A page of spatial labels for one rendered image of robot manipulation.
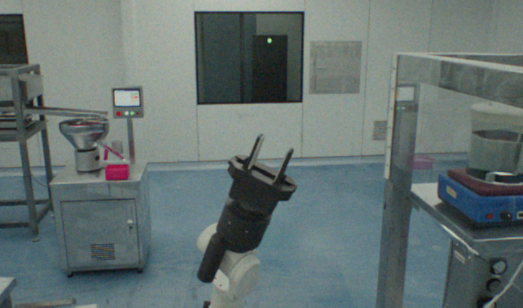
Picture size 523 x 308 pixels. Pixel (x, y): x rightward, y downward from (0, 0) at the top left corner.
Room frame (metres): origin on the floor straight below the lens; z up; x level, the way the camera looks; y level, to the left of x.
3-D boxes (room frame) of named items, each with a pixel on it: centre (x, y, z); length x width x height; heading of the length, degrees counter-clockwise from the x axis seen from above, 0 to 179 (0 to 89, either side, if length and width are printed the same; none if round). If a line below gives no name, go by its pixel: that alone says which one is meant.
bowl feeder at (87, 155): (3.53, 1.27, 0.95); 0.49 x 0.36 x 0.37; 97
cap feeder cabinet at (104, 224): (3.48, 1.21, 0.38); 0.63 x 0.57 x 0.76; 97
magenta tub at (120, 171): (3.30, 1.04, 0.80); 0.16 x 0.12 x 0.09; 97
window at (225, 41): (6.20, 0.14, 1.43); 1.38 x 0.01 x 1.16; 97
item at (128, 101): (3.65, 1.02, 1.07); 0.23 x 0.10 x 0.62; 97
